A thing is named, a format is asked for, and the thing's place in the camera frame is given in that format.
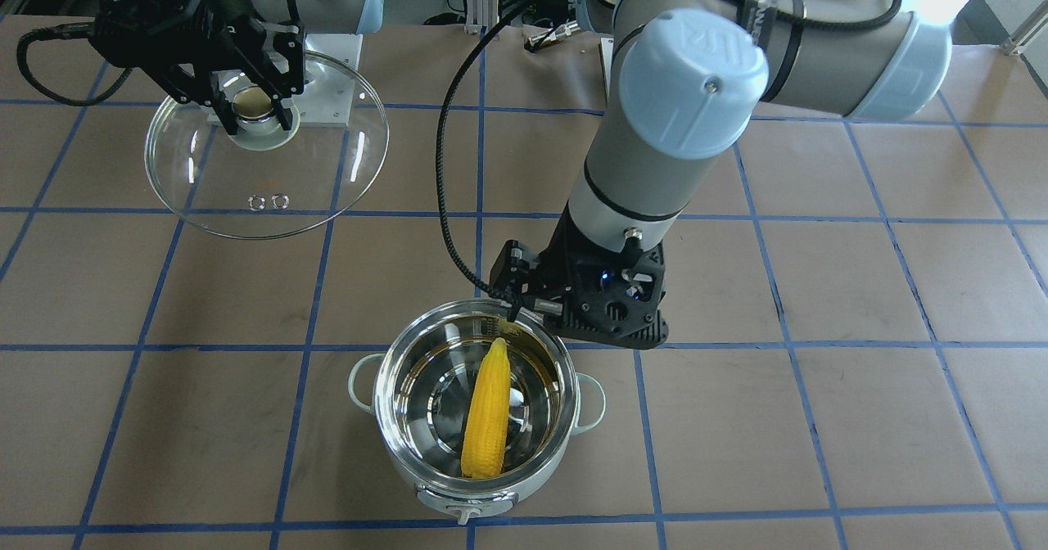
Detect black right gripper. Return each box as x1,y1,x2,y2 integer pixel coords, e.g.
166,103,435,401
88,0,305,137

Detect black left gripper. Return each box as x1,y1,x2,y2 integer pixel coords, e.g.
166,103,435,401
488,211,669,349

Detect glass pot lid with knob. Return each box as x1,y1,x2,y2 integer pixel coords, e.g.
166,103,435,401
143,72,390,240

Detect yellow corn cob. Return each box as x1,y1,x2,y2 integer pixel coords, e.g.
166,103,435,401
461,337,512,480

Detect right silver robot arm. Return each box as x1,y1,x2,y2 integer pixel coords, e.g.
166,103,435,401
88,0,383,136

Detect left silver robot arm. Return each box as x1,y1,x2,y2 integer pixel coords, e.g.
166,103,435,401
487,0,953,349

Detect white metal cooking pot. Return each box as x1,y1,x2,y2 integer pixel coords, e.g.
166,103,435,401
347,299,607,525

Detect brown paper table cover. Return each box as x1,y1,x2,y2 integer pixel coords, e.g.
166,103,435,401
0,14,1048,550

